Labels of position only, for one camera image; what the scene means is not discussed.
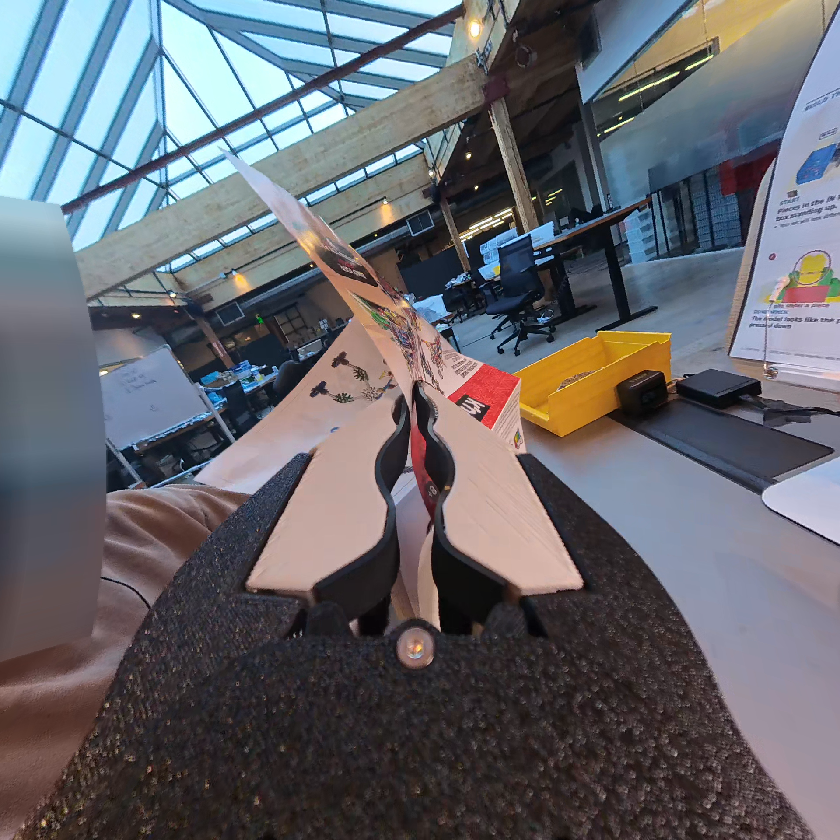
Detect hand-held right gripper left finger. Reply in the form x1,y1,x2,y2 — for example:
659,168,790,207
245,392,412,602

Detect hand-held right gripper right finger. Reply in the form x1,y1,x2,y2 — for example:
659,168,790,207
413,384,585,598

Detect yellow plastic bin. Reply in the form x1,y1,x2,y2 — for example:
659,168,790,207
512,331,673,438

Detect colourful instruction booklet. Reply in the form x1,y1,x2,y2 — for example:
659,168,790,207
196,151,527,632

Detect grey desk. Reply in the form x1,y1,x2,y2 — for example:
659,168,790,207
518,367,840,840

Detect black desk mat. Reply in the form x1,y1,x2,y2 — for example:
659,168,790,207
609,396,836,494

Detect wooden background desk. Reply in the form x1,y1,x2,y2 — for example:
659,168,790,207
525,197,658,333

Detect small black power bank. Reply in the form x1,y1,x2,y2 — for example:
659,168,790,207
616,369,669,416

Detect white whiteboard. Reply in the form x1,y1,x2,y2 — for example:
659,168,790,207
98,345,236,468

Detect black office chair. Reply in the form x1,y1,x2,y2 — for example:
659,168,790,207
484,234,559,357

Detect black power adapter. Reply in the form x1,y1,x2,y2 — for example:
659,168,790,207
676,368,763,410

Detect stack of white boxes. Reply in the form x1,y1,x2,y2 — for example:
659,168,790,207
478,222,556,265

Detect wooden document stand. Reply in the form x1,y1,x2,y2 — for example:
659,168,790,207
727,0,840,547

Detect person's torso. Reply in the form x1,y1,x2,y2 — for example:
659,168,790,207
0,484,252,837

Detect stack of pale storage crates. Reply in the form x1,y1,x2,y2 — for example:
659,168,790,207
620,167,744,265

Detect printed instruction sheet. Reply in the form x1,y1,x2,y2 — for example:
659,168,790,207
730,7,840,388

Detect black adapter cable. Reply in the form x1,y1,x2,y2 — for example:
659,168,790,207
738,392,840,426

